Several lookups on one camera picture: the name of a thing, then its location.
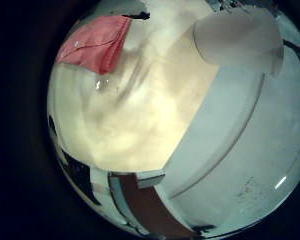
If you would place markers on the orange short-sleeved shirt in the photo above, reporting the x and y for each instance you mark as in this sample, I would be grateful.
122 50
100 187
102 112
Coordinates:
96 43

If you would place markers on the white round plant pot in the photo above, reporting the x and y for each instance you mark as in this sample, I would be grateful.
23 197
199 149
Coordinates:
238 40

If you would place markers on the white control box with vents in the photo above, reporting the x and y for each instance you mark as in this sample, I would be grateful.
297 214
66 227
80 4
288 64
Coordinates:
150 179

